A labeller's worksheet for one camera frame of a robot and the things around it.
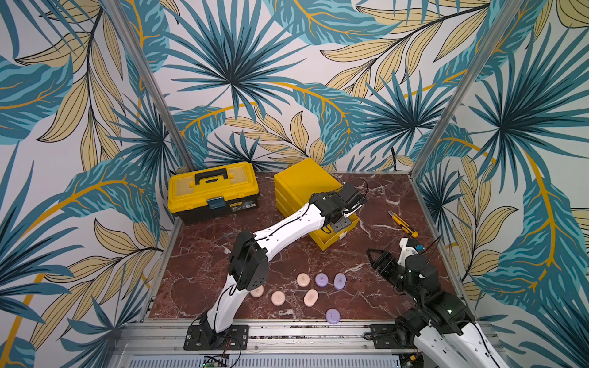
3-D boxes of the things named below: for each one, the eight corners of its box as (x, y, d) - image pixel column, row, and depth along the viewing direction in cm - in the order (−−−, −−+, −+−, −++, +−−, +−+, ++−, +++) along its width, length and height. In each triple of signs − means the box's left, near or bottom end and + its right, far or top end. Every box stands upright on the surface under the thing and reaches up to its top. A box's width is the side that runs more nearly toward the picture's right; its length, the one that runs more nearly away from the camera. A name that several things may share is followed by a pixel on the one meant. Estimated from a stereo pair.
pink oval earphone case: (304, 306, 82) (304, 304, 79) (303, 291, 85) (304, 289, 83) (317, 306, 82) (318, 304, 80) (316, 291, 85) (317, 289, 83)
